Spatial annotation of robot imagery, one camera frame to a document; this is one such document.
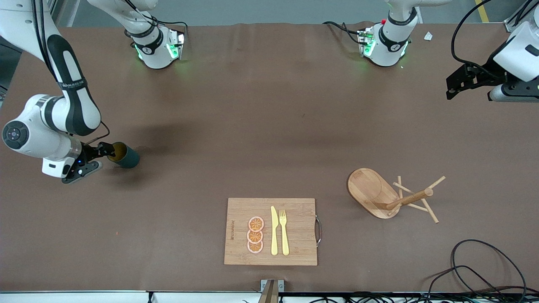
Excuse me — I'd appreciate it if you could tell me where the dark green mug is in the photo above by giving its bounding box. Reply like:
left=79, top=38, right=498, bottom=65
left=106, top=142, right=140, bottom=169

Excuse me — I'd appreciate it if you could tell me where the wooden mug rack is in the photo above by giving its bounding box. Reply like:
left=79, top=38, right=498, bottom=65
left=347, top=168, right=446, bottom=224

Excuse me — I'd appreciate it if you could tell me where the brown table cover mat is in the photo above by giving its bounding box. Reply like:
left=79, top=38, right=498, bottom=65
left=0, top=21, right=539, bottom=293

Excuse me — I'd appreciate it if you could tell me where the yellow plastic knife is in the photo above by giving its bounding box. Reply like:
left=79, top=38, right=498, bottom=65
left=270, top=206, right=279, bottom=256

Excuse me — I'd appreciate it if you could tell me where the wooden cutting board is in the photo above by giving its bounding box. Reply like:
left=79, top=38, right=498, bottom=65
left=224, top=198, right=323, bottom=266

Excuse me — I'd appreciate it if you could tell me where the yellow plastic fork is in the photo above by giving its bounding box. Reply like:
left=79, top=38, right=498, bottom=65
left=279, top=210, right=290, bottom=256

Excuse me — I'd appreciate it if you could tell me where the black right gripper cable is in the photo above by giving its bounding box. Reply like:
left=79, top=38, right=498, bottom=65
left=82, top=121, right=111, bottom=146

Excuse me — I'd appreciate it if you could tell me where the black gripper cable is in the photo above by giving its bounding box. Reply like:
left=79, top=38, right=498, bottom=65
left=451, top=0, right=493, bottom=68
left=82, top=121, right=111, bottom=146

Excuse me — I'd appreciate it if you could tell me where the aluminium frame profile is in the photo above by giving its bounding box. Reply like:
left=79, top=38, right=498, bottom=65
left=504, top=0, right=527, bottom=32

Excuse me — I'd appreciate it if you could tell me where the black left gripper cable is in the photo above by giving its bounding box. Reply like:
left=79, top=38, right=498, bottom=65
left=451, top=0, right=493, bottom=68

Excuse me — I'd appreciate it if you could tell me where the black left arm base cable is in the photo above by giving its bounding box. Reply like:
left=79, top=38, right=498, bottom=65
left=323, top=21, right=363, bottom=45

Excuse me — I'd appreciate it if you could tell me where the black arm base cable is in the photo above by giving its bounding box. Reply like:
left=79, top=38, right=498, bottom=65
left=323, top=21, right=363, bottom=45
left=126, top=0, right=189, bottom=43

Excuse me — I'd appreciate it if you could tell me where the black right arm base cable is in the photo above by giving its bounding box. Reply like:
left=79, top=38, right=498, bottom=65
left=126, top=0, right=189, bottom=43

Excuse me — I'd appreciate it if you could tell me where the black looped cable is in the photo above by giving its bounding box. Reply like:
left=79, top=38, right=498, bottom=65
left=427, top=265, right=497, bottom=295
left=451, top=239, right=528, bottom=297

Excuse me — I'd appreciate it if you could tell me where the metal bracket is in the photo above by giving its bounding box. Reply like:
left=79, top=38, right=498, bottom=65
left=258, top=279, right=285, bottom=303

